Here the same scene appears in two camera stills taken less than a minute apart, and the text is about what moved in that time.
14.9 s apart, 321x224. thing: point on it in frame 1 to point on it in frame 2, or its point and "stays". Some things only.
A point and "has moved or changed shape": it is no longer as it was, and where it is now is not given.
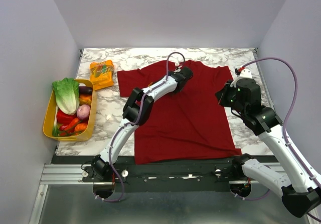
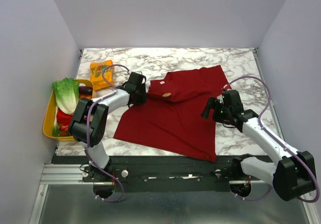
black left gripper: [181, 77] to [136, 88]
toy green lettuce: [67, 95] stays
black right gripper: [221, 96] to [215, 109]
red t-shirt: [199, 122] has moved or changed shape
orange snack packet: [102, 74] stays
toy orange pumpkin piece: [85, 99] stays
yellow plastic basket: [49, 115] stays
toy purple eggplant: [86, 90] stays
